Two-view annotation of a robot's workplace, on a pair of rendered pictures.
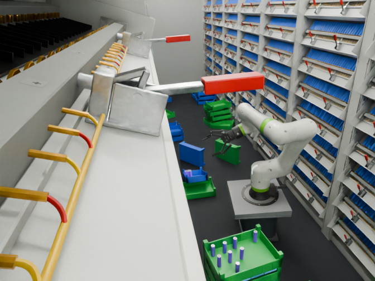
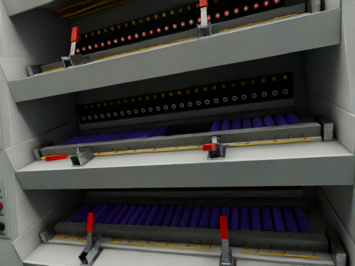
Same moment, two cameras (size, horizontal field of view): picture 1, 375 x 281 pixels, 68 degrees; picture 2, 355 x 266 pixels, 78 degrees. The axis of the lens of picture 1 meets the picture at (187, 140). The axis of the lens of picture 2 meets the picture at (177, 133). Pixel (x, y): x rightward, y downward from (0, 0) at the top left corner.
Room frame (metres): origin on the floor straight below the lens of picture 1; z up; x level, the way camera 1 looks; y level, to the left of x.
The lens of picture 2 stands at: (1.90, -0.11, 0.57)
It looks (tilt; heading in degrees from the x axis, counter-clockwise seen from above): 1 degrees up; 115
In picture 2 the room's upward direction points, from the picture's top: 5 degrees counter-clockwise
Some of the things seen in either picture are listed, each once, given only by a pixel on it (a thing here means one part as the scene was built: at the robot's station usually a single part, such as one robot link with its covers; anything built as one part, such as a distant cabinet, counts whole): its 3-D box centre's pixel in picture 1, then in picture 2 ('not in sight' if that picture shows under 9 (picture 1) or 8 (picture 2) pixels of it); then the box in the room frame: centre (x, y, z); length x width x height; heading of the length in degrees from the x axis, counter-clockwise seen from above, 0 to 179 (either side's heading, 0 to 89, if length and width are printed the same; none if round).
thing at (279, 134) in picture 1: (277, 132); not in sight; (1.42, -0.51, 0.88); 0.18 x 0.13 x 0.12; 15
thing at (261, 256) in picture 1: (241, 253); not in sight; (0.91, -0.22, 0.52); 0.30 x 0.20 x 0.08; 107
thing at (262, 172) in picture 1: (261, 175); not in sight; (1.58, -0.49, 0.49); 0.16 x 0.13 x 0.19; 105
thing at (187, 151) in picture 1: (192, 154); not in sight; (2.64, -0.04, 0.10); 0.30 x 0.08 x 0.20; 47
